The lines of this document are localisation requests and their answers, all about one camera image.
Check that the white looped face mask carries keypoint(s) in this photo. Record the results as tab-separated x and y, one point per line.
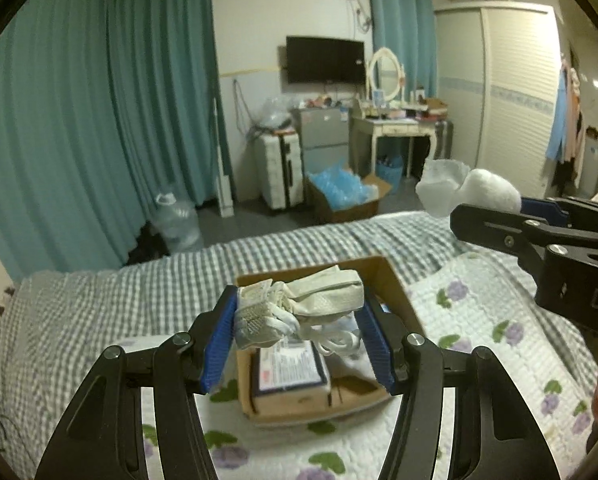
339	342

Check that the grey gingham bed sheet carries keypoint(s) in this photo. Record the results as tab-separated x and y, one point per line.
104	310

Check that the blue basket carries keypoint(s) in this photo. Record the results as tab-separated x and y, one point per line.
390	167

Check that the hanging clothes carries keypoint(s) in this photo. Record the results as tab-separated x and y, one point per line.
566	125

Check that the clear plastic bag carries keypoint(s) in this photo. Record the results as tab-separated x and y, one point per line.
274	112

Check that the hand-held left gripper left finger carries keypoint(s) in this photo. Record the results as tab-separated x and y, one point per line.
219	340

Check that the clear water jug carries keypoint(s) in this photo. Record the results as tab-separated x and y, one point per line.
179	222

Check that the clutter on fridge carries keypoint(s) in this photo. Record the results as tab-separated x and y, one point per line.
326	101

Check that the white dressing table with mirror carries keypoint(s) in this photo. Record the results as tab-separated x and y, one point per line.
404	35

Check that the floor cardboard box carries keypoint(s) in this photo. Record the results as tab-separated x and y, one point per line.
349	210

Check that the black wall television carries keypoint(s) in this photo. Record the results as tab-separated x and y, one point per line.
324	60

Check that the white air purifier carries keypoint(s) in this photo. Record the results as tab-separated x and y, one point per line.
594	165

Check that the white ribbed suitcase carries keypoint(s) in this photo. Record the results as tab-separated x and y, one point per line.
279	170

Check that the white slatted wardrobe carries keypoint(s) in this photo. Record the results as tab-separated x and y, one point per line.
504	100

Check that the small photo frame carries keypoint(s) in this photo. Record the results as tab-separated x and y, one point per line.
378	97

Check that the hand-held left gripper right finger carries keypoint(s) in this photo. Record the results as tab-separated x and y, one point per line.
379	345

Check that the white stick vacuum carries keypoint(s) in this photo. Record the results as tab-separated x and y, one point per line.
224	190

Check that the oval white vanity mirror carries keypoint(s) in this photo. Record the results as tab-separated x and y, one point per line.
385	74

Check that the grey mini fridge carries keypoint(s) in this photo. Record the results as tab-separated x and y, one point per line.
324	135

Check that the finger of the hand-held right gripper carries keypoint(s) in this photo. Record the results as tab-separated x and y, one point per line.
546	209
489	227

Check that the white floral quilt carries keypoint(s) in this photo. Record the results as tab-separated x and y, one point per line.
479	310

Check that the teal curtain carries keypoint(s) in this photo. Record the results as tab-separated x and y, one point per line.
164	85
44	135

